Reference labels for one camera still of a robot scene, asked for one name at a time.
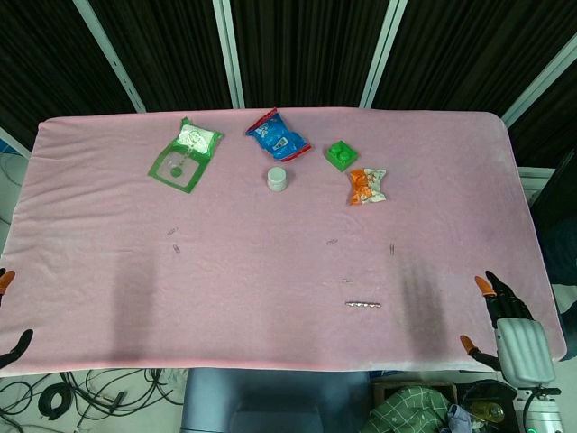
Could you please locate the black pleated curtain panel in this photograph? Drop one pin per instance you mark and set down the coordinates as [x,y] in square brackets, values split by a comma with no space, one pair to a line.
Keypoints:
[306,54]
[45,54]
[559,117]
[473,54]
[171,54]

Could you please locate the blue grey rag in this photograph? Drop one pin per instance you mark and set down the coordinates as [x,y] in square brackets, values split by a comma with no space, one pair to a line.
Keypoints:
[459,419]

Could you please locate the black trash bin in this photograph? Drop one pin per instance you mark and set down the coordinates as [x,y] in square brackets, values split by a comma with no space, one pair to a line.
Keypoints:
[514,406]

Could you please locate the metal bead chain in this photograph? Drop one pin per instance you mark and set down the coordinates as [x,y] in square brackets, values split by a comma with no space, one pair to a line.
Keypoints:
[363,305]

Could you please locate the blue snack bag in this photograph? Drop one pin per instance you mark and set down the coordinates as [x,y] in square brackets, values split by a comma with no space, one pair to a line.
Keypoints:
[277,137]

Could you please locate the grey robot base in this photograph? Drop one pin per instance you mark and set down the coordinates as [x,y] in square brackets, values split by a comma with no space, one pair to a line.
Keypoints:
[270,397]

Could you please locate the green checkered cloth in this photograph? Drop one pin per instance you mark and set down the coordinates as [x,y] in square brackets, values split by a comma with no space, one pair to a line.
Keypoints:
[405,410]

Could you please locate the green white plastic packet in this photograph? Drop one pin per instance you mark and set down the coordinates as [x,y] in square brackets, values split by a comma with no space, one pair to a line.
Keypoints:
[191,144]

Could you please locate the white metal frame post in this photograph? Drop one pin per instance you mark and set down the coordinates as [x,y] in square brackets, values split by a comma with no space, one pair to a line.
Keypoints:
[13,142]
[382,54]
[113,63]
[541,81]
[228,54]

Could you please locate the orange white crumpled wrapper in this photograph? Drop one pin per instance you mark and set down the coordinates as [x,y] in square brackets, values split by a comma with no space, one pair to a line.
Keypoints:
[366,187]

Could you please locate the yellow plastic bottle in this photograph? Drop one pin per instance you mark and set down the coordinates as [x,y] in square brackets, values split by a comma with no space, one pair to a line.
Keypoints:
[487,411]

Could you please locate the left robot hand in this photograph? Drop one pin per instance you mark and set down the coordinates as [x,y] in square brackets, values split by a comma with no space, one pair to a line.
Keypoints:
[20,343]

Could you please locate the pink tablecloth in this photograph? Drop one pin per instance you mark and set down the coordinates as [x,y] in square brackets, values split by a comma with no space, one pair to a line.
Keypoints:
[270,315]

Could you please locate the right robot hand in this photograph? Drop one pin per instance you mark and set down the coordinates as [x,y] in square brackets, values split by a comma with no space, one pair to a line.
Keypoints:
[523,352]

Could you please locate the white small cup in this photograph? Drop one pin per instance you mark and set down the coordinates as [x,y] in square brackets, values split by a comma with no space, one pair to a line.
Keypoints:
[277,179]

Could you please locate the green toy brick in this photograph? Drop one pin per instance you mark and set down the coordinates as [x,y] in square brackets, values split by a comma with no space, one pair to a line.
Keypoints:
[341,154]

